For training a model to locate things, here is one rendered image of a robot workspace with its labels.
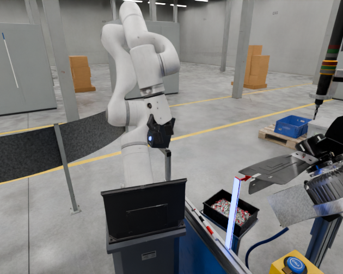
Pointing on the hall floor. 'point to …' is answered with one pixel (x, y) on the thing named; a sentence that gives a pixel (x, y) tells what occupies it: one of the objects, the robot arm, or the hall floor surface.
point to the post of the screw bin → (236, 246)
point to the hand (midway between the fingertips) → (164, 136)
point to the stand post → (322, 238)
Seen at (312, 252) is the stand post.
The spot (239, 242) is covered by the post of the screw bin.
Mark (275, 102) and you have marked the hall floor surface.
